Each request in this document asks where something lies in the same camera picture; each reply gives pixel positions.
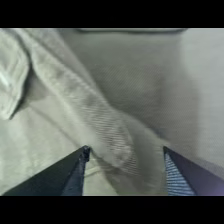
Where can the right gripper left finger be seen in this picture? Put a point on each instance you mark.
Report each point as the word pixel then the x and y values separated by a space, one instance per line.
pixel 61 180

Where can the pale grey garment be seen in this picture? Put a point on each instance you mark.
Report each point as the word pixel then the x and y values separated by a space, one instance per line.
pixel 110 100

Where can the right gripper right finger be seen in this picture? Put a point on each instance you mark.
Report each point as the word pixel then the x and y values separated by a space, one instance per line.
pixel 190 178

